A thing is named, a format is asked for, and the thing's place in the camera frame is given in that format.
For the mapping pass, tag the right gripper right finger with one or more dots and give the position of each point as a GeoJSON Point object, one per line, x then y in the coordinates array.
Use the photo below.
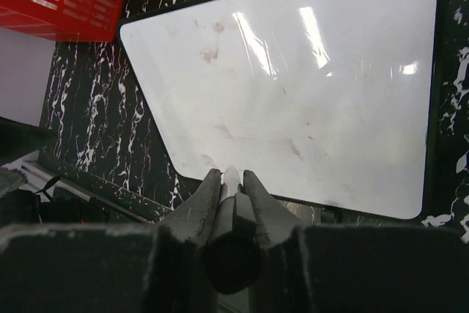
{"type": "Point", "coordinates": [274, 223]}

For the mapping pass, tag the white rectangular whiteboard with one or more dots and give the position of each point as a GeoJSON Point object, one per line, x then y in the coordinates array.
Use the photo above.
{"type": "Point", "coordinates": [327, 101]}

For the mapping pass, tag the white marker pen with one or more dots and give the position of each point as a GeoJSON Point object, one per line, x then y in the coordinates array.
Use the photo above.
{"type": "Point", "coordinates": [232, 258]}

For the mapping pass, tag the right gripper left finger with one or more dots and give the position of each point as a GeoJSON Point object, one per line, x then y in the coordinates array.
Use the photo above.
{"type": "Point", "coordinates": [191, 223]}

